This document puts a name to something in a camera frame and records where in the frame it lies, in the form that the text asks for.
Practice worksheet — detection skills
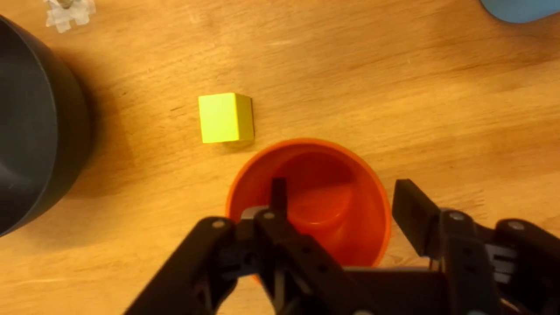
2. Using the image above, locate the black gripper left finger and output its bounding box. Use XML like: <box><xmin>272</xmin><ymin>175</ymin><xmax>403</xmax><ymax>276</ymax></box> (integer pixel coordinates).
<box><xmin>123</xmin><ymin>177</ymin><xmax>365</xmax><ymax>315</ymax></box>

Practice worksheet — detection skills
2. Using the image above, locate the yellow cube block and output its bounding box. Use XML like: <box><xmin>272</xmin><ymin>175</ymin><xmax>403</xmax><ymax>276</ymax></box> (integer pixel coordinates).
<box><xmin>197</xmin><ymin>91</ymin><xmax>256</xmax><ymax>145</ymax></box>

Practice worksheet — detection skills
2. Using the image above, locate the black bowl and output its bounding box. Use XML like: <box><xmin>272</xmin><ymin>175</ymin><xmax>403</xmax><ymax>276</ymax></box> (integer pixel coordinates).
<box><xmin>0</xmin><ymin>14</ymin><xmax>95</xmax><ymax>238</ymax></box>

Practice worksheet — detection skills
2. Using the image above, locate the orange plastic cup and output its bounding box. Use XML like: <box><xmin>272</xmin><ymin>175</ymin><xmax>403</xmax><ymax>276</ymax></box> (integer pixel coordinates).
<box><xmin>225</xmin><ymin>136</ymin><xmax>395</xmax><ymax>271</ymax></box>

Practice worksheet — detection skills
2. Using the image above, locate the blue plastic cup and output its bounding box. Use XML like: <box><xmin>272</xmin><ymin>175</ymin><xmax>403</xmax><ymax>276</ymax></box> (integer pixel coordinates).
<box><xmin>479</xmin><ymin>0</ymin><xmax>560</xmax><ymax>26</ymax></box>

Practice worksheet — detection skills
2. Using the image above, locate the clear stick with white wad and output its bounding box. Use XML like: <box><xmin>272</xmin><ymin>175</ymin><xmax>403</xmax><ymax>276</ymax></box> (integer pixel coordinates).
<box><xmin>45</xmin><ymin>0</ymin><xmax>99</xmax><ymax>35</ymax></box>

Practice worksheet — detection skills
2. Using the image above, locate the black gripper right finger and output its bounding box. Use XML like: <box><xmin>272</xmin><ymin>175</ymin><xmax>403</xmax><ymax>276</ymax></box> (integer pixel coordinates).
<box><xmin>391</xmin><ymin>178</ymin><xmax>560</xmax><ymax>315</ymax></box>

